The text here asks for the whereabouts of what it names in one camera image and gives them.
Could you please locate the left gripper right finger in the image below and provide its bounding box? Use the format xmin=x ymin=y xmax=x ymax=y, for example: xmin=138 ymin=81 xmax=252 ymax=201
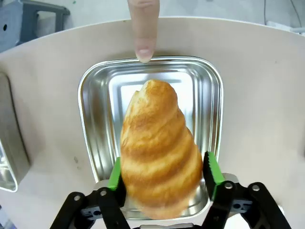
xmin=202 ymin=150 xmax=293 ymax=229

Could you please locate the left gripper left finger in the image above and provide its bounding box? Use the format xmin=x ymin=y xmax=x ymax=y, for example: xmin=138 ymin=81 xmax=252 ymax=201
xmin=48 ymin=156 xmax=134 ymax=229

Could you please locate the golden brown croissant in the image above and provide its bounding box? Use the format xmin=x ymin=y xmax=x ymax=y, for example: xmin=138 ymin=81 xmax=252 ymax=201
xmin=119 ymin=79 xmax=204 ymax=220

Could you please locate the steel rectangular container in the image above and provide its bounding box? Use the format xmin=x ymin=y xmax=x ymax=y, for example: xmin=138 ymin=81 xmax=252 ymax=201
xmin=0 ymin=72 xmax=31 ymax=193
xmin=77 ymin=55 xmax=224 ymax=220

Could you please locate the person's right hand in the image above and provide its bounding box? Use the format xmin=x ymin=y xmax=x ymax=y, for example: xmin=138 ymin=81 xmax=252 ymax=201
xmin=127 ymin=0 xmax=161 ymax=63

